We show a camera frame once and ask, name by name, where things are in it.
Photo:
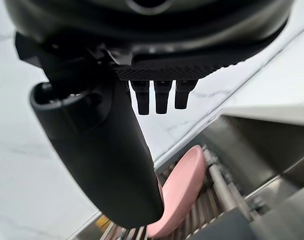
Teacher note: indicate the metal roll-up drying rack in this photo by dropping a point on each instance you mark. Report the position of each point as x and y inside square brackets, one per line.
[216, 195]

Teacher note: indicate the pink plate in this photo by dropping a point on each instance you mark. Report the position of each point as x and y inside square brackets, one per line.
[181, 185]

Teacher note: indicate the stainless steel sink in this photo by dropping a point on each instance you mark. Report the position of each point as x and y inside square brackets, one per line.
[254, 155]

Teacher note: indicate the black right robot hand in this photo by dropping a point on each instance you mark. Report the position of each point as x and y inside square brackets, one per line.
[96, 140]

